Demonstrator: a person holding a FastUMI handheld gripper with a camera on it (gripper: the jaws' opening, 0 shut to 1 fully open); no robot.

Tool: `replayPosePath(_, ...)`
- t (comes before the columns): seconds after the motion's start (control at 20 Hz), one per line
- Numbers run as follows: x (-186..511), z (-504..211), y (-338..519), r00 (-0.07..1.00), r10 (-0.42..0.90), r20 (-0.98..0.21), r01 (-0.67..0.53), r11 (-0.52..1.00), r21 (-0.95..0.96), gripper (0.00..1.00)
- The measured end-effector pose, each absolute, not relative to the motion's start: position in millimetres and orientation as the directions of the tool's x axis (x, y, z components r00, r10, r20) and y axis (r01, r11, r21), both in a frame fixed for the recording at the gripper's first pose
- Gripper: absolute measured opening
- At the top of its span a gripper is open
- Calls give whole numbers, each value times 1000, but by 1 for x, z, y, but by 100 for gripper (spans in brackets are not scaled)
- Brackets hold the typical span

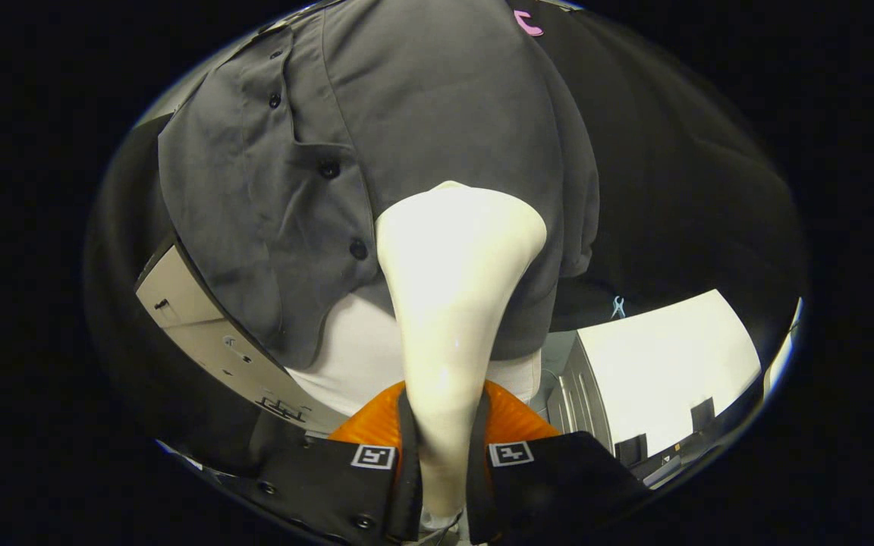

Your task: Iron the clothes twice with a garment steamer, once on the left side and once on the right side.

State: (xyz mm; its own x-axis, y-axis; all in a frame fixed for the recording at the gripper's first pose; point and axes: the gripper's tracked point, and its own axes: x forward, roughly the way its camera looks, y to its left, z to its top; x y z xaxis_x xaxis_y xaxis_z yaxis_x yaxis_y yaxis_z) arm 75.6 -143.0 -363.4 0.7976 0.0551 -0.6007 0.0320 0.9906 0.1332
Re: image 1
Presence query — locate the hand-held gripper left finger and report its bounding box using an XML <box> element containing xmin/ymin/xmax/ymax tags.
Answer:
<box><xmin>255</xmin><ymin>383</ymin><xmax>423</xmax><ymax>543</ymax></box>

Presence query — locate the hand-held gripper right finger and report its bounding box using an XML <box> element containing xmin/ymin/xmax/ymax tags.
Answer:
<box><xmin>467</xmin><ymin>381</ymin><xmax>650</xmax><ymax>543</ymax></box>

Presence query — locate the white garment steamer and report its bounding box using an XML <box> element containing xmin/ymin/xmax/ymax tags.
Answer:
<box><xmin>375</xmin><ymin>180</ymin><xmax>548</xmax><ymax>532</ymax></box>

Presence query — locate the grey button-up shirt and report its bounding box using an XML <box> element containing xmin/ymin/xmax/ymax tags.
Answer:
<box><xmin>158</xmin><ymin>0</ymin><xmax>601</xmax><ymax>370</ymax></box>

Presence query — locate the grey ribbed panel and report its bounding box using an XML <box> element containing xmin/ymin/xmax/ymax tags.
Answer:
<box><xmin>547</xmin><ymin>334</ymin><xmax>616</xmax><ymax>448</ymax></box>

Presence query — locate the white mannequin torso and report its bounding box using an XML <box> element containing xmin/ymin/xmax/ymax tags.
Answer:
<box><xmin>285</xmin><ymin>292</ymin><xmax>544</xmax><ymax>416</ymax></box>

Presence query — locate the grey cabinet with dark top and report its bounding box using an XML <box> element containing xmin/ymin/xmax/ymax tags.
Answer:
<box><xmin>135</xmin><ymin>239</ymin><xmax>351</xmax><ymax>435</ymax></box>

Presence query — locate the black backdrop cloth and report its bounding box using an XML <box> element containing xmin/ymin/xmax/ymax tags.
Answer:
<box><xmin>86</xmin><ymin>0</ymin><xmax>810</xmax><ymax>334</ymax></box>

